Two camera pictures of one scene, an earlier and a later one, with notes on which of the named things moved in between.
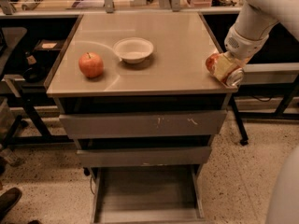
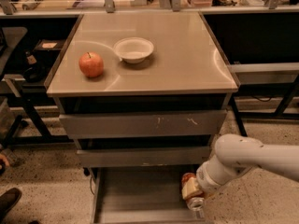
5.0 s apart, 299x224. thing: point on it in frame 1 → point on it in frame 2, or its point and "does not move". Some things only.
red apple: x=91 y=64 does not move
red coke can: x=224 y=69 → x=194 y=201
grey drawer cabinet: x=135 y=91 does not move
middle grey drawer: x=144 y=156 does not move
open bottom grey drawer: x=153 y=194 does not move
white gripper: x=243 y=46 → x=205 y=178
